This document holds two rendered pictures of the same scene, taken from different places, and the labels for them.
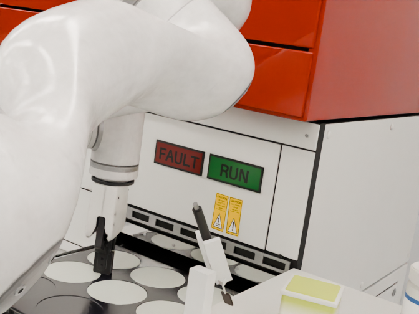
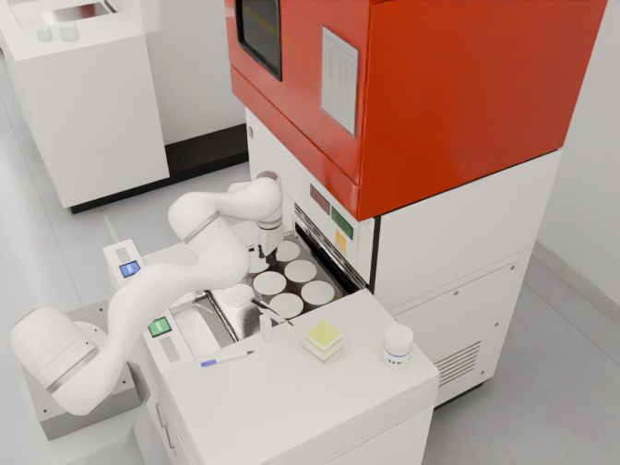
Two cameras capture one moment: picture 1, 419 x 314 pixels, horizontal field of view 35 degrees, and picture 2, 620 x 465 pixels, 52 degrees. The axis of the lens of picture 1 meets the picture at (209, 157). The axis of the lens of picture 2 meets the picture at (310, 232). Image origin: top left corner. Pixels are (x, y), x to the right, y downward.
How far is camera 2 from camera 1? 1.11 m
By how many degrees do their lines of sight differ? 38
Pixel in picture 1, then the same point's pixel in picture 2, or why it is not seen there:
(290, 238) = (364, 271)
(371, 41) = (432, 154)
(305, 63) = (355, 191)
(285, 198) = (363, 250)
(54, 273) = not seen: hidden behind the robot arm
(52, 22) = (121, 300)
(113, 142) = not seen: hidden behind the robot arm
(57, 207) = (101, 393)
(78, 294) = (247, 283)
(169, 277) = (306, 271)
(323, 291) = (325, 338)
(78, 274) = (256, 264)
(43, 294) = not seen: hidden behind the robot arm
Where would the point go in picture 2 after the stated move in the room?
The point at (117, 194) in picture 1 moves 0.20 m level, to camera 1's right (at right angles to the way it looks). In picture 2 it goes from (267, 234) to (327, 256)
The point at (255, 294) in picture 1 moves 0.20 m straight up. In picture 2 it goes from (320, 313) to (321, 260)
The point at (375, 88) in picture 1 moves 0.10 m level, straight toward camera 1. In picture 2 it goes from (445, 175) to (425, 192)
